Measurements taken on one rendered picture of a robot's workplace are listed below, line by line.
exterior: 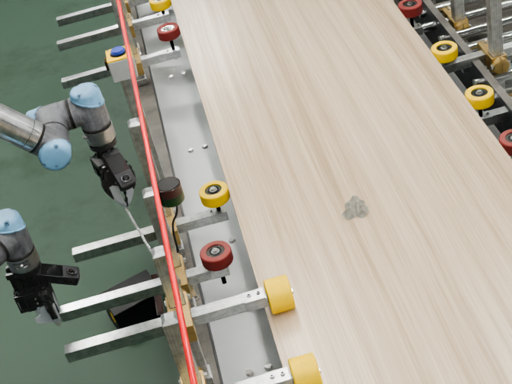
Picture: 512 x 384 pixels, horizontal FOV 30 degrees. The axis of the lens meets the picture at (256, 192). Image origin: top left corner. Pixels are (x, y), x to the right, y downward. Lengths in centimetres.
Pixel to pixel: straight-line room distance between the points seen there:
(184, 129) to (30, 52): 241
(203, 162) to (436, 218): 107
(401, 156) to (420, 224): 28
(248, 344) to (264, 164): 50
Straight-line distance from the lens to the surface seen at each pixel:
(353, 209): 240
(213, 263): 236
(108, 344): 218
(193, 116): 344
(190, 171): 317
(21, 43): 581
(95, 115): 237
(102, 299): 243
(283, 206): 247
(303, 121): 277
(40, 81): 533
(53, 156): 225
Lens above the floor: 244
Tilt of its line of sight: 37 degrees down
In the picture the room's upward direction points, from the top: 14 degrees counter-clockwise
